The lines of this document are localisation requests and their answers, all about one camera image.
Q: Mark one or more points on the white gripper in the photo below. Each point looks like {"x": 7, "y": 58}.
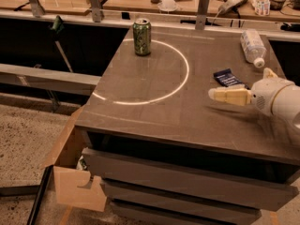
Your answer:
{"x": 264, "y": 95}

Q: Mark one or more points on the blue rxbar wrapper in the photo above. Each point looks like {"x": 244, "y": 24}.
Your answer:
{"x": 226, "y": 78}

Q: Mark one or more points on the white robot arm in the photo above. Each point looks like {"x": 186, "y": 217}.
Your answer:
{"x": 286, "y": 108}

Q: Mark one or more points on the clear plastic water bottle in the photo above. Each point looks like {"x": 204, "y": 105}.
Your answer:
{"x": 253, "y": 48}

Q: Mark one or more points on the colourful snack packet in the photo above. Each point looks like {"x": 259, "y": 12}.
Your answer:
{"x": 261, "y": 7}

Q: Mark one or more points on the grey power strip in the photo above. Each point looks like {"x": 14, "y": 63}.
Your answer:
{"x": 229, "y": 5}

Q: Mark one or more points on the black mesh cup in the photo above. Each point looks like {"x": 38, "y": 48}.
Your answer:
{"x": 276, "y": 4}

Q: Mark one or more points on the grey drawer cabinet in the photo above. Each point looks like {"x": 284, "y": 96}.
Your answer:
{"x": 169, "y": 154}

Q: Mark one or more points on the white bowl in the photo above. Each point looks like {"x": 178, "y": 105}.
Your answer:
{"x": 167, "y": 5}

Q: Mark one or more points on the green soda can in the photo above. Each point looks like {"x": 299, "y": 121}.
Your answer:
{"x": 142, "y": 36}

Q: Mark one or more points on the brown cardboard box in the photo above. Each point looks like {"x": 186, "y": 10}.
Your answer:
{"x": 73, "y": 187}

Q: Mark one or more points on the green handled tool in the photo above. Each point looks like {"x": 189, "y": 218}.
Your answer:
{"x": 57, "y": 27}

